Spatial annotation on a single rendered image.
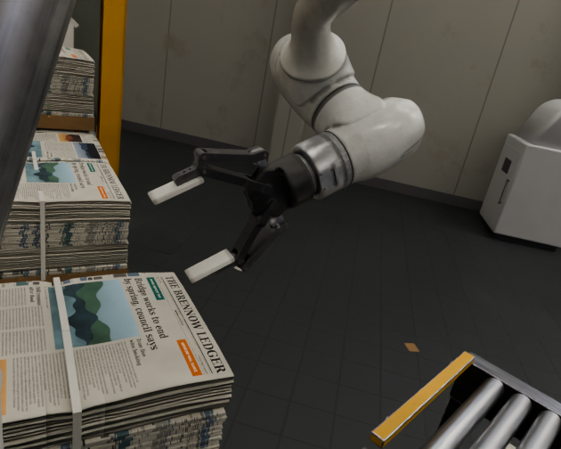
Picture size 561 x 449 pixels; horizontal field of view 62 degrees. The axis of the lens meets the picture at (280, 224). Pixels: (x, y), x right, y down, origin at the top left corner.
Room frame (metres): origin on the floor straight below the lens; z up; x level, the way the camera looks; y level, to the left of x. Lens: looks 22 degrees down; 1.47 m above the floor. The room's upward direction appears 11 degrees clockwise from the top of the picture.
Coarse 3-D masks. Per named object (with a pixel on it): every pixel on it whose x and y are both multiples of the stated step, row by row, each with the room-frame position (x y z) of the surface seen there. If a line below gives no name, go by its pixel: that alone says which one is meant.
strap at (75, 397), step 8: (56, 280) 0.62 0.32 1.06; (56, 288) 0.59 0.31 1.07; (56, 296) 0.57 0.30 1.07; (64, 304) 0.55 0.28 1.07; (64, 312) 0.53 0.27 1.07; (64, 320) 0.51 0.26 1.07; (64, 328) 0.50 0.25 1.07; (64, 336) 0.48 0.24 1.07; (64, 344) 0.47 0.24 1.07; (72, 352) 0.46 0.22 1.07; (72, 360) 0.45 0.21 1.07; (72, 368) 0.43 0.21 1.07; (72, 376) 0.42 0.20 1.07; (72, 384) 0.41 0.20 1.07; (72, 392) 0.40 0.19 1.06; (72, 400) 0.39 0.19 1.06; (72, 408) 0.38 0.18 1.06; (80, 408) 0.39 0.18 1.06
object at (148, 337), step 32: (96, 288) 0.62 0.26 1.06; (128, 288) 0.64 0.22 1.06; (160, 288) 0.66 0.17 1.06; (96, 320) 0.55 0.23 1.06; (128, 320) 0.56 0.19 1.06; (160, 320) 0.57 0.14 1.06; (192, 320) 0.58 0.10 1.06; (96, 352) 0.48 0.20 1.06; (128, 352) 0.49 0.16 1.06; (160, 352) 0.50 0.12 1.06; (192, 352) 0.51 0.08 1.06; (128, 384) 0.44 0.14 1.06; (160, 384) 0.44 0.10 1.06; (192, 384) 0.46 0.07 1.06; (224, 384) 0.48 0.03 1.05; (128, 416) 0.42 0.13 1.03; (160, 416) 0.44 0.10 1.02; (192, 416) 0.46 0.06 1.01; (224, 416) 0.48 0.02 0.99; (128, 448) 0.42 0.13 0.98; (160, 448) 0.44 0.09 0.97; (192, 448) 0.46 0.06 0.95
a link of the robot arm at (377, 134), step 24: (336, 96) 0.74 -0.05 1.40; (360, 96) 0.74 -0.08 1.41; (336, 120) 0.71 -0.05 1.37; (360, 120) 0.70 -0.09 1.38; (384, 120) 0.70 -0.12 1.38; (408, 120) 0.72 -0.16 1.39; (360, 144) 0.67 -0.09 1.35; (384, 144) 0.68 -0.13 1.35; (408, 144) 0.71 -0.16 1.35; (360, 168) 0.67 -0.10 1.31; (384, 168) 0.70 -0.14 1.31
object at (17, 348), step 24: (0, 288) 0.58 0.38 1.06; (24, 288) 0.59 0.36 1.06; (0, 312) 0.52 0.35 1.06; (24, 312) 0.53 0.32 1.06; (0, 336) 0.48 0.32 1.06; (24, 336) 0.48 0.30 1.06; (0, 360) 0.43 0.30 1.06; (24, 360) 0.44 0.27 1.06; (24, 384) 0.41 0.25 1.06; (24, 408) 0.37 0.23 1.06; (24, 432) 0.36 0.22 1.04
